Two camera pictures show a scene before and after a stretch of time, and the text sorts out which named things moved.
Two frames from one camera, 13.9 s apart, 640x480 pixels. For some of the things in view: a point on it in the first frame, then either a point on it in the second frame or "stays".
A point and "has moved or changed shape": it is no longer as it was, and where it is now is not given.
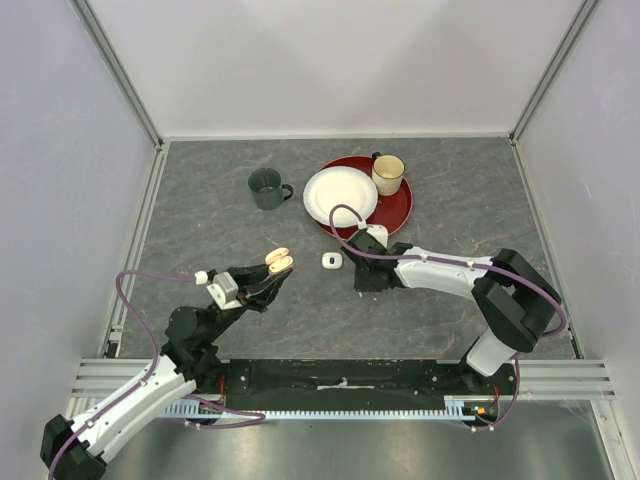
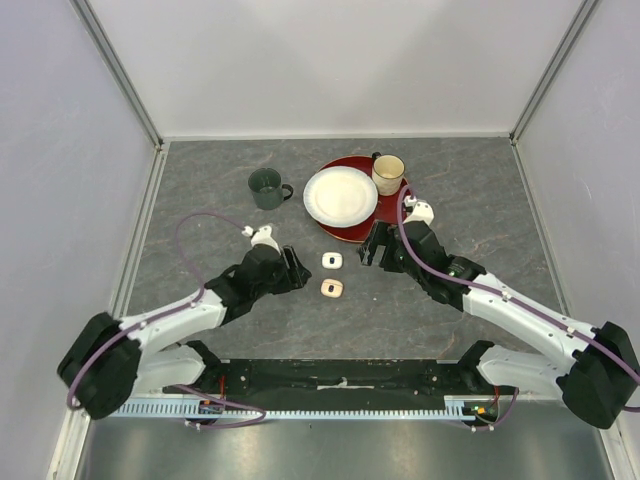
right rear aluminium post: (584, 12) stays
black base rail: (255, 387) stays
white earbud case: (332, 260) stays
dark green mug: (266, 188) stays
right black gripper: (363, 285) → (382, 235)
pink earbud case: (278, 260) has moved or changed shape
